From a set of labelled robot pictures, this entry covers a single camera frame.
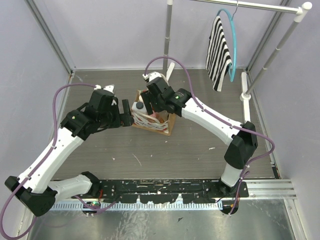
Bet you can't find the slotted cable duct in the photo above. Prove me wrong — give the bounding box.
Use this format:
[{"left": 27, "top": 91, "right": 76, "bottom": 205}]
[{"left": 50, "top": 200, "right": 223, "bottom": 211}]

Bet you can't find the blue clothes hanger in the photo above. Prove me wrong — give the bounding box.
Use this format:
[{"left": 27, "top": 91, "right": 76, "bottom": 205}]
[{"left": 217, "top": 8, "right": 237, "bottom": 82}]

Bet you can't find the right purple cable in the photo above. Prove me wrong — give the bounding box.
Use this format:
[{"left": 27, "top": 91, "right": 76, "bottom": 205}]
[{"left": 142, "top": 56, "right": 275, "bottom": 218}]

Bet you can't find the pink cap lotion bottle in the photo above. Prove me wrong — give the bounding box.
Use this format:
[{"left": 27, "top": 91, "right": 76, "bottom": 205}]
[{"left": 150, "top": 112, "right": 163, "bottom": 121}]

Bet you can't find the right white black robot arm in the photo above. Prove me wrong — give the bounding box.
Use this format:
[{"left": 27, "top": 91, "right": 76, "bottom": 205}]
[{"left": 141, "top": 72, "right": 258, "bottom": 197}]

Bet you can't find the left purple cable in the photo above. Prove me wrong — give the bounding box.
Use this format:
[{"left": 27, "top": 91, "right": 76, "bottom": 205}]
[{"left": 0, "top": 82, "right": 103, "bottom": 238}]

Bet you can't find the black white striped cloth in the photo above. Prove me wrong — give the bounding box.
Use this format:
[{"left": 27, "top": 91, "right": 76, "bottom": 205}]
[{"left": 205, "top": 15, "right": 232, "bottom": 92}]

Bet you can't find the purple cable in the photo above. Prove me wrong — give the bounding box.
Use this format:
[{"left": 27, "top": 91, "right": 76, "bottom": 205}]
[
  {"left": 0, "top": 82, "right": 103, "bottom": 238},
  {"left": 142, "top": 56, "right": 275, "bottom": 218}
]

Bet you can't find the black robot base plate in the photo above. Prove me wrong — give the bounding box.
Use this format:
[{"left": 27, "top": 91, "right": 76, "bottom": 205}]
[{"left": 72, "top": 177, "right": 251, "bottom": 205}]

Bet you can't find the white bottle grey cap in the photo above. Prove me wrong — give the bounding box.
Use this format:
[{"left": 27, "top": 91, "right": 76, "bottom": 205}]
[{"left": 131, "top": 101, "right": 148, "bottom": 115}]

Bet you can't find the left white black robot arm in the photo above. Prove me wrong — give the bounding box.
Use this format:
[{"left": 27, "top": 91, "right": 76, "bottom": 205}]
[{"left": 5, "top": 85, "right": 134, "bottom": 217}]

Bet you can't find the metal clothes rack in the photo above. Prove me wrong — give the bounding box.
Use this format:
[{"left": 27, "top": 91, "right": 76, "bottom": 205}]
[{"left": 157, "top": 0, "right": 313, "bottom": 126}]

